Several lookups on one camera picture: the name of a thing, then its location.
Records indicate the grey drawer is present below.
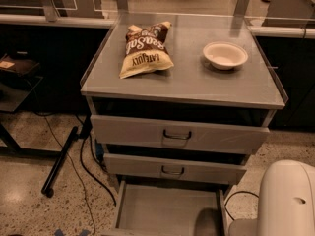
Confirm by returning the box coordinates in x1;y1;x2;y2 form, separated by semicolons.
104;153;246;185
101;179;228;236
91;115;269;154

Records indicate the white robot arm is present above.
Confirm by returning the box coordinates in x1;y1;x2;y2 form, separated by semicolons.
228;160;315;236

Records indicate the grey drawer cabinet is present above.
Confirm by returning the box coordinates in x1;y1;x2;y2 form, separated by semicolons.
80;13;289;195

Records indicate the brown yellow chip bag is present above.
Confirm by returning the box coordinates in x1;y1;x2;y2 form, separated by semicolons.
119;22;173;79

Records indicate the white paper bowl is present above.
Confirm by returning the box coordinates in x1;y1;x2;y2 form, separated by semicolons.
203;41;248;71

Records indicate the black stand leg with wheel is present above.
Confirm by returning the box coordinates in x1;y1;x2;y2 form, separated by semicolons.
41;127;78;198

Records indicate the black side table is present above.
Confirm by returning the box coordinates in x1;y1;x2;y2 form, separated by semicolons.
0;53;41;158

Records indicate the black floor cable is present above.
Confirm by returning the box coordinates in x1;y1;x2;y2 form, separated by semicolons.
74;114;118;207

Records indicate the black cable loop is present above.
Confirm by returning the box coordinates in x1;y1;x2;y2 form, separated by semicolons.
223;190;260;222

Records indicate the grey horizontal rail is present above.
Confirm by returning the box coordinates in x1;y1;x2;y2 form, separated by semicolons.
0;14;315;39

